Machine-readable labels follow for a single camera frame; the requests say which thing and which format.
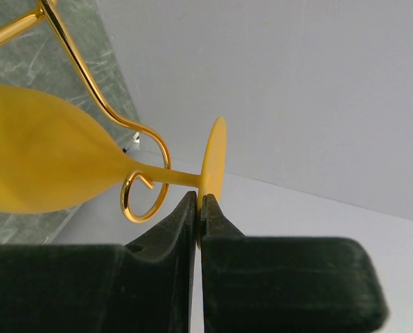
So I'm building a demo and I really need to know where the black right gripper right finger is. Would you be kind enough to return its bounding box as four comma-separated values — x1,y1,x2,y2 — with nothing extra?
200,194,389,332

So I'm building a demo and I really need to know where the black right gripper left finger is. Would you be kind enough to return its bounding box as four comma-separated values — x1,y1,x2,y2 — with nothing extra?
0,191,197,332

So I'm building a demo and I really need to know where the orange plastic wine glass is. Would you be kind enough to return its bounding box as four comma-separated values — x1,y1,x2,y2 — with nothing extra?
0,80,227,250

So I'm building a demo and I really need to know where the gold wire wine glass rack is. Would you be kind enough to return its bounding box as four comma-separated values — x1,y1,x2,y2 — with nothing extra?
0,0,173,221

